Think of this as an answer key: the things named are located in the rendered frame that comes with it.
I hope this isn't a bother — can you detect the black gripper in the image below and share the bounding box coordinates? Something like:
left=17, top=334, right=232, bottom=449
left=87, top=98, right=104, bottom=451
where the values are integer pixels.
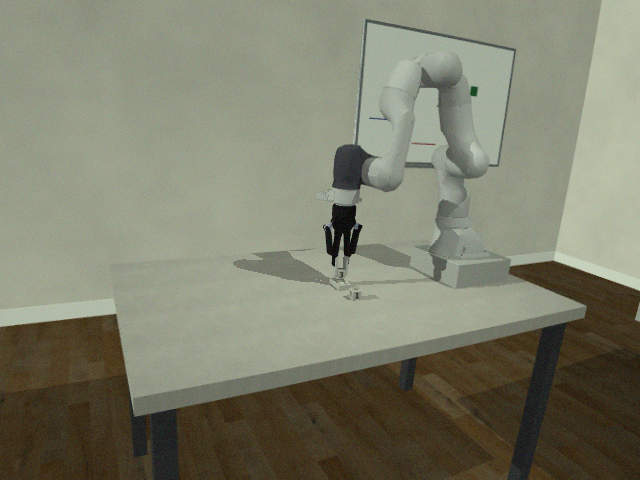
left=323, top=204, right=363, bottom=277

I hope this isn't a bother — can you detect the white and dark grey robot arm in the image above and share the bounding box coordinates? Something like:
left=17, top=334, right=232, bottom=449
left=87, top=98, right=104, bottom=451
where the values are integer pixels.
left=316, top=52, right=490, bottom=260

